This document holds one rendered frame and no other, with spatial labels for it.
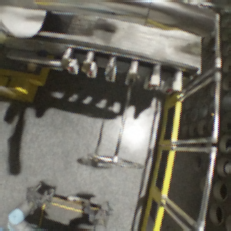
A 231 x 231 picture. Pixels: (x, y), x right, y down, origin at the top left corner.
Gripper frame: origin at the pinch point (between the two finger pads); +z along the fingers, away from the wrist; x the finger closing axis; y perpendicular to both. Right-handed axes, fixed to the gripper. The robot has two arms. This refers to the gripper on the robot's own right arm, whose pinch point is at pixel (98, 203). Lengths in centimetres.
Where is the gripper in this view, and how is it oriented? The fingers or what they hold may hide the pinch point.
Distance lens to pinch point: 120.3
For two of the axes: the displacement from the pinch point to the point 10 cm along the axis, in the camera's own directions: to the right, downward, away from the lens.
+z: -1.0, -2.4, 9.7
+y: -1.5, 9.6, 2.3
